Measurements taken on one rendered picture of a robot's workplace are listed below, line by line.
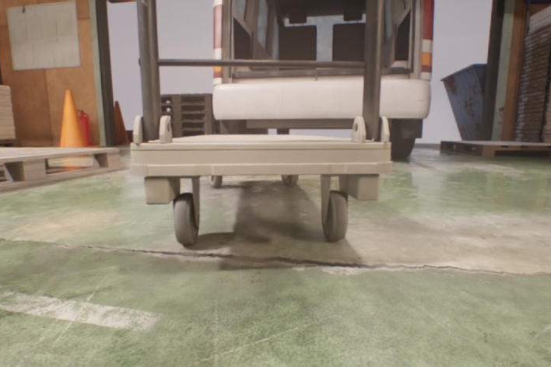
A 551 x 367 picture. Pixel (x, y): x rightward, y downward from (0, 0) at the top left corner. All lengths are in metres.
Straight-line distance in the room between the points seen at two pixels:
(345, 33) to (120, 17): 4.81
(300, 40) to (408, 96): 2.31
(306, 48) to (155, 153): 3.83
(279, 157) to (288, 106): 1.70
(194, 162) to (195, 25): 6.38
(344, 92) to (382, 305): 1.79
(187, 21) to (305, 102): 5.01
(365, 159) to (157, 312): 0.34
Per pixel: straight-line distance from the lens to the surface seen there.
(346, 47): 4.21
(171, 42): 6.93
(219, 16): 2.49
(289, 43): 4.25
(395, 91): 2.18
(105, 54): 5.37
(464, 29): 6.57
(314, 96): 2.12
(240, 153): 0.44
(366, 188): 0.49
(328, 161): 0.46
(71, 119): 4.50
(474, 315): 0.47
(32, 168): 1.62
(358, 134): 0.48
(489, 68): 4.65
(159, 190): 0.47
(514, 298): 0.54
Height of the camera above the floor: 0.22
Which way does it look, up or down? 10 degrees down
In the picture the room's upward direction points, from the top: straight up
